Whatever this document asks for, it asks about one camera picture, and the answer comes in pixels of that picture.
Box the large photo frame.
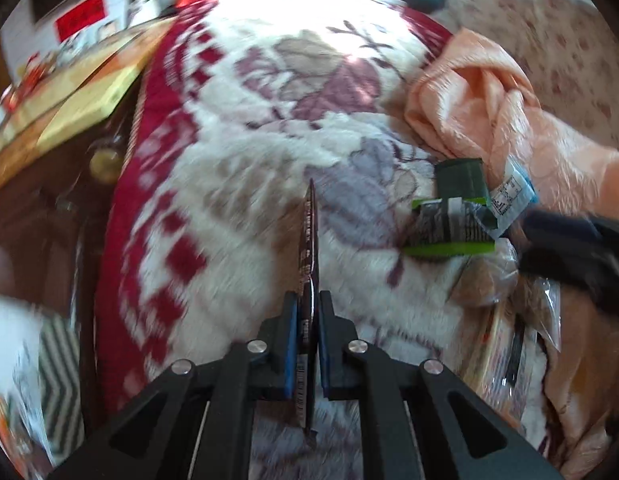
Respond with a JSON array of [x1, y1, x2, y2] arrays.
[[124, 0, 165, 26]]

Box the clear bag of pastries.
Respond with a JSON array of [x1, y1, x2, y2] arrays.
[[452, 240, 563, 353]]

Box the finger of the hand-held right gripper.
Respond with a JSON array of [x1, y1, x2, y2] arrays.
[[522, 209, 605, 242], [517, 240, 619, 292]]

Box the red wall banner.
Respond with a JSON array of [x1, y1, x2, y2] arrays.
[[54, 0, 107, 41]]

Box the brass round knob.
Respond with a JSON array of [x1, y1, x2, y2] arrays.
[[89, 142, 125, 185]]

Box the red brown snack packet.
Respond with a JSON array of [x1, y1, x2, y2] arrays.
[[296, 177, 323, 448]]

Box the blue white snack packet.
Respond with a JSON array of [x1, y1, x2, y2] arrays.
[[489, 160, 535, 221]]

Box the green white striped box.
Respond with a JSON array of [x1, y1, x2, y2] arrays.
[[0, 295, 87, 466]]

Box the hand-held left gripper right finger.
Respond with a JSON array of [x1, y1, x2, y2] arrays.
[[317, 290, 565, 480]]

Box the pale floral fabric cover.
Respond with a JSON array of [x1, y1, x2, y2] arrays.
[[434, 0, 619, 156]]

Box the marble top television cabinet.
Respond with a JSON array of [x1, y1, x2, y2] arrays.
[[0, 15, 180, 271]]

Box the floral fleece blanket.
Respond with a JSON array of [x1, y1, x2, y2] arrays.
[[92, 0, 550, 480]]

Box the green black snack packet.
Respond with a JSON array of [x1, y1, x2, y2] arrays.
[[402, 196, 510, 260]]

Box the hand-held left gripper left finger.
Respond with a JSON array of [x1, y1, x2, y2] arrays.
[[49, 291, 297, 480]]

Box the red white plush toy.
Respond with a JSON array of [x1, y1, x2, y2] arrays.
[[19, 52, 55, 86]]

